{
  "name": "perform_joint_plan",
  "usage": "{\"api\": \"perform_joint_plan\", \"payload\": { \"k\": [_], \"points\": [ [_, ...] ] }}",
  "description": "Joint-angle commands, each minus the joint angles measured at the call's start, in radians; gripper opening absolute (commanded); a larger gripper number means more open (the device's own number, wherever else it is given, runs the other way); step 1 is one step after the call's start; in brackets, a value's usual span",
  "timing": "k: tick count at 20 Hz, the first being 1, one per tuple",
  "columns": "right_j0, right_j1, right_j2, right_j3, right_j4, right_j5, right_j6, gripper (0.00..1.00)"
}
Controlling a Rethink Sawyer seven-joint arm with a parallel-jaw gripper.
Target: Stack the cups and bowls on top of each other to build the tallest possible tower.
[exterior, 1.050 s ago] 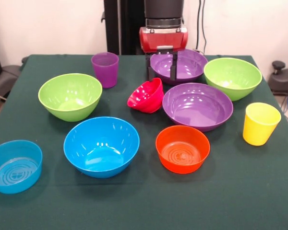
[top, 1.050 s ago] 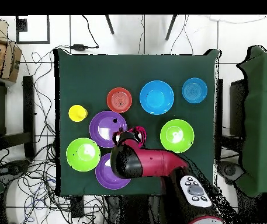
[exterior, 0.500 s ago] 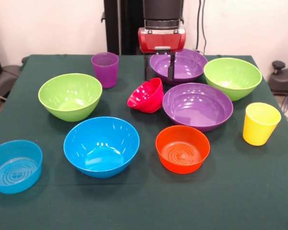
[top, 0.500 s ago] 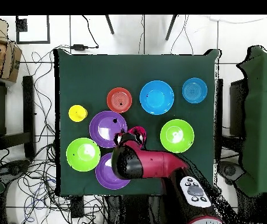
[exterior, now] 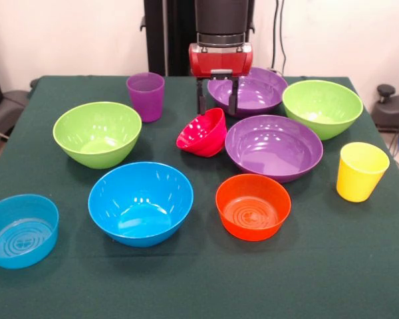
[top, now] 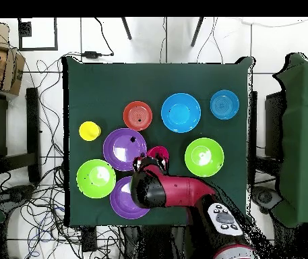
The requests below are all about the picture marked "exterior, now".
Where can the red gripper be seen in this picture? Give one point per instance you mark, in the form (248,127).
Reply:
(221,60)

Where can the small pink plastic bowl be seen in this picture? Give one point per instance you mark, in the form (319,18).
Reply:
(203,136)

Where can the purple plastic bowl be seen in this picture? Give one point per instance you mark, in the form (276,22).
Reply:
(272,149)
(259,93)

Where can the green plastic bowl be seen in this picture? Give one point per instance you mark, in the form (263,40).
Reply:
(96,133)
(322,106)

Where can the purple plastic cup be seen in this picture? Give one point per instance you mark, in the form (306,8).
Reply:
(146,103)

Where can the orange ribbed plastic bowl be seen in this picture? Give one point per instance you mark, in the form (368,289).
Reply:
(252,209)

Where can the deep blue plastic bowl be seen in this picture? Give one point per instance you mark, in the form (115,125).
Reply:
(139,202)

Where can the yellow plastic cup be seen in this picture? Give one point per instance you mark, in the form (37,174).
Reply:
(359,176)

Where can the black stand foot with knob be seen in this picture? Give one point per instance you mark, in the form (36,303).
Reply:
(392,109)

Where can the dark green tablecloth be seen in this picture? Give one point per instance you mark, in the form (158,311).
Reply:
(199,282)

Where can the grey stand foot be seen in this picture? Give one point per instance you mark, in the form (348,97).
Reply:
(6,109)

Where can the shallow ribbed blue bowl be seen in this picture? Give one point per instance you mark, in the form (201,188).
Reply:
(20,232)

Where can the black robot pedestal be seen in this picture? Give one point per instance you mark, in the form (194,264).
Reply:
(166,33)

